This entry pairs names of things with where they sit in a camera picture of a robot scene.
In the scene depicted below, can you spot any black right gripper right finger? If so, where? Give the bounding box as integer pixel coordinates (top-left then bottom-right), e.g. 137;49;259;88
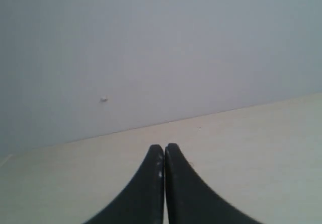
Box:
165;143;258;224

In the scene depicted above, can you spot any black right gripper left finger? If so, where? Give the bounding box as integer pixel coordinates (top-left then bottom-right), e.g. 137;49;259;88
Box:
88;144;165;223

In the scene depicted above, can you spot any small white wall blob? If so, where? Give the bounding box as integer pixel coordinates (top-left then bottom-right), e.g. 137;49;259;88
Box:
100;96;108;102

